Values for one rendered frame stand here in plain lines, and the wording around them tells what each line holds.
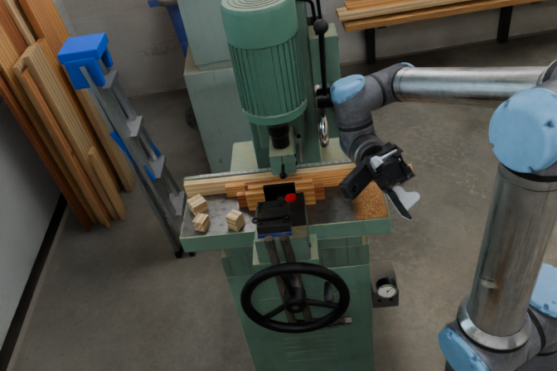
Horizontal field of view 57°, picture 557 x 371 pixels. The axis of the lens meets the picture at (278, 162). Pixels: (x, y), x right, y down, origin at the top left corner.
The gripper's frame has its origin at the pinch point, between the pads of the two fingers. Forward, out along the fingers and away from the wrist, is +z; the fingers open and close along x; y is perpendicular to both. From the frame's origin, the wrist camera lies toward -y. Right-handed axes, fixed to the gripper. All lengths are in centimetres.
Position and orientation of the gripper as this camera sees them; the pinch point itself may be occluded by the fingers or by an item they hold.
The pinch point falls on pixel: (394, 194)
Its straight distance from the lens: 108.6
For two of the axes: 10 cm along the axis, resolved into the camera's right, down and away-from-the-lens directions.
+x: 4.8, 8.0, 3.5
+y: 8.6, -5.0, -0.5
